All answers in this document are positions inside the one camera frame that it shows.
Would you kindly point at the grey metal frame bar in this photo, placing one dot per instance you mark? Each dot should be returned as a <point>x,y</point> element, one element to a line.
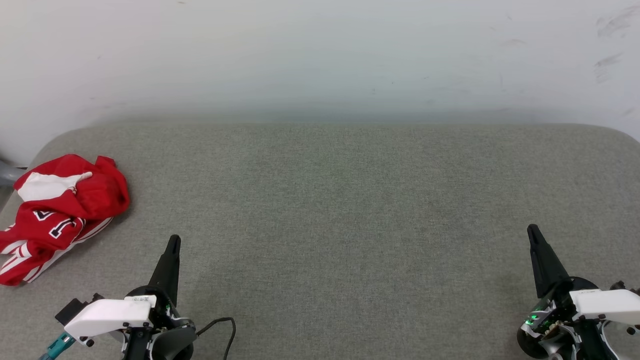
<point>7,172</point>

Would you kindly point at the red and white basketball jersey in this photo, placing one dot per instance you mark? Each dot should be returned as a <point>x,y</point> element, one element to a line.
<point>65,210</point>

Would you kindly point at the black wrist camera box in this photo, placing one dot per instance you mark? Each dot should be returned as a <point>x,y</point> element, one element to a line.
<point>70,311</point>
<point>622,286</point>

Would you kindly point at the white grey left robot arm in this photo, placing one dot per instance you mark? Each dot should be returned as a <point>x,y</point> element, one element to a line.
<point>172,342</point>

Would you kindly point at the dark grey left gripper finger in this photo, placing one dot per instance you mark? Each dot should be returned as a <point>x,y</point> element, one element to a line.
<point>169,272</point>

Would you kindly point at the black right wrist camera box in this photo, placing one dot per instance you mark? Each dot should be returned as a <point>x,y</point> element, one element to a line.
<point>622,286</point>

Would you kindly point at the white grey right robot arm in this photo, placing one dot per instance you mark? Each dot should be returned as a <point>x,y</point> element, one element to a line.
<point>592,342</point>

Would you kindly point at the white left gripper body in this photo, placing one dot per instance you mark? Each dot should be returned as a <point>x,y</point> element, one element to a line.
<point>110,315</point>

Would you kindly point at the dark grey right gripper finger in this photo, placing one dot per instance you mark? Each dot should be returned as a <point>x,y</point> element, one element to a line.
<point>546,270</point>

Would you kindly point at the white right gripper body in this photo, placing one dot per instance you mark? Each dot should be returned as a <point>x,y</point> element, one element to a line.
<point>605,305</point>

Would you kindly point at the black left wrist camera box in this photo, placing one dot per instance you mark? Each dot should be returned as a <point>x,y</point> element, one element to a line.
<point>70,311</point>

